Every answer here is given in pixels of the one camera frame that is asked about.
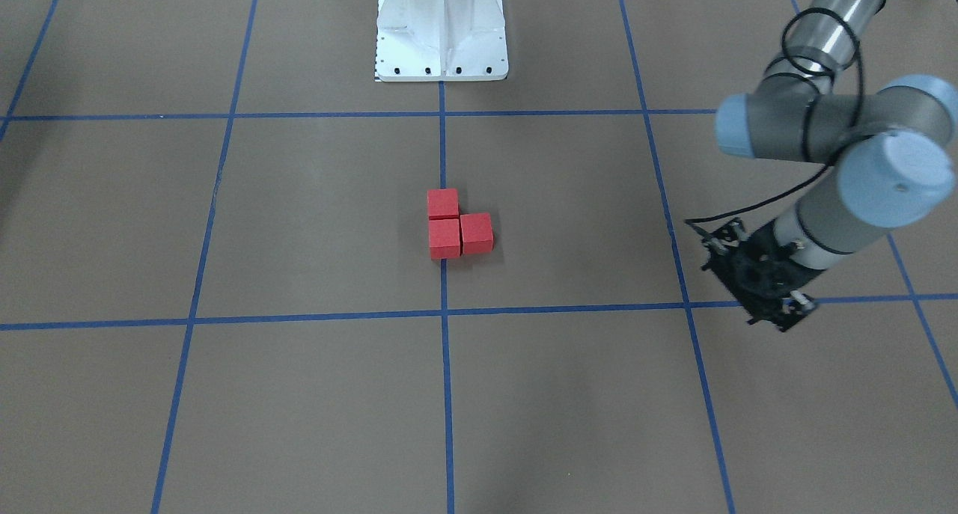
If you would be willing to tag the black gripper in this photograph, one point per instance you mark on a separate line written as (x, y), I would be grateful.
(765, 270)

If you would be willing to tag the red cube placed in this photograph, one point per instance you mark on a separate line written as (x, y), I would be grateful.
(443, 203)
(444, 238)
(477, 234)

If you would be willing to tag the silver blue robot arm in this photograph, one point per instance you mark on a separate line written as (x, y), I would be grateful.
(882, 160)

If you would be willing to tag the blue tape line crosswise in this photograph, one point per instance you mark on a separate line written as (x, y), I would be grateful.
(349, 316)

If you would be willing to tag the blue tape line lengthwise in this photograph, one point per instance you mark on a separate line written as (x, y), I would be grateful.
(444, 320)

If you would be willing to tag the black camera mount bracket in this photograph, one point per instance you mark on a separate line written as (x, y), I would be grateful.
(721, 241)

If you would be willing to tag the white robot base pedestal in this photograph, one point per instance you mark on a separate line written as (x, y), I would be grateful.
(441, 41)

